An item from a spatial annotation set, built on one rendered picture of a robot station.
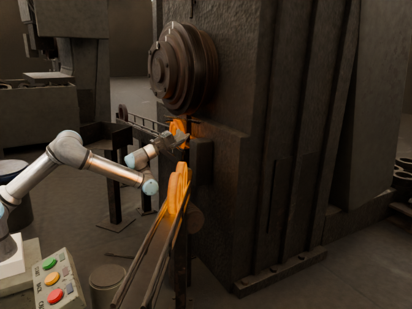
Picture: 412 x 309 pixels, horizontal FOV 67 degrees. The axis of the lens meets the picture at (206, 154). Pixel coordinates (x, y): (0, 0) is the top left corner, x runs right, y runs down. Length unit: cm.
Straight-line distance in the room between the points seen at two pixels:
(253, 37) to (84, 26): 306
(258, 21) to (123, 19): 1082
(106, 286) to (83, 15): 351
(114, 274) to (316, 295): 115
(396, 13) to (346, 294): 151
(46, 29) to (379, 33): 330
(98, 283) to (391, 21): 182
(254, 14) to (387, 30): 85
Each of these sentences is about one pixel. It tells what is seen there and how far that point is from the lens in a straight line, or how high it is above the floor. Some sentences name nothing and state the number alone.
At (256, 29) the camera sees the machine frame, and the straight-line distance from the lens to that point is 136.
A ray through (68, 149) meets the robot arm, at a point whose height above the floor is 82.
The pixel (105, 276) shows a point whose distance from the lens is 115.
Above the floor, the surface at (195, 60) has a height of 118.
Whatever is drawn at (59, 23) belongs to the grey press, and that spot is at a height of 141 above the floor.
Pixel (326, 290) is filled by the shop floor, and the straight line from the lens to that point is 197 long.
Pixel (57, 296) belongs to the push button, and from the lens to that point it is 98.
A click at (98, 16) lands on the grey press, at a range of 427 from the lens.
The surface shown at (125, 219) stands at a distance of 242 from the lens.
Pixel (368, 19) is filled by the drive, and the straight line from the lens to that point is 184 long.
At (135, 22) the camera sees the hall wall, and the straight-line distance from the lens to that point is 1219.
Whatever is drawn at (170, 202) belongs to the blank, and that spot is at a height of 72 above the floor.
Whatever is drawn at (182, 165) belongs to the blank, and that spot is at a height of 78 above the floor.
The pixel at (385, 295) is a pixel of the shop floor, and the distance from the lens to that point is 208.
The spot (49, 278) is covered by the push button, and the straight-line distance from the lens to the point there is 105.
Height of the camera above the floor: 126
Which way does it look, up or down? 20 degrees down
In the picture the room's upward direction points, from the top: 2 degrees clockwise
